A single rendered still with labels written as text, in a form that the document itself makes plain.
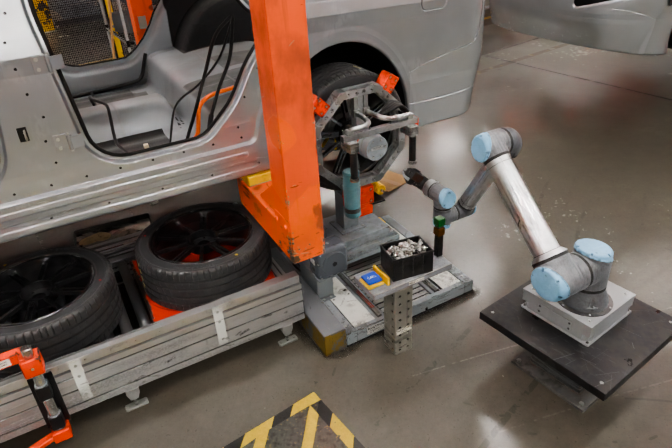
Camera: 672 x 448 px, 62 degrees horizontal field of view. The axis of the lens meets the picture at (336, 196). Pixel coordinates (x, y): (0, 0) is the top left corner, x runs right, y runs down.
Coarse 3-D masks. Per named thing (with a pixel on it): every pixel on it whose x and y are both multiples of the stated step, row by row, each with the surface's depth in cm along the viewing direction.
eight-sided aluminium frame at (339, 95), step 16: (336, 96) 270; (352, 96) 274; (384, 96) 283; (320, 128) 272; (320, 144) 276; (400, 144) 301; (320, 160) 280; (384, 160) 306; (336, 176) 289; (368, 176) 300
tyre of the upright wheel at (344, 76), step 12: (312, 72) 288; (324, 72) 284; (336, 72) 281; (348, 72) 278; (360, 72) 281; (372, 72) 287; (312, 84) 280; (324, 84) 275; (336, 84) 276; (348, 84) 280; (324, 96) 275; (396, 96) 297; (372, 168) 309; (324, 180) 296
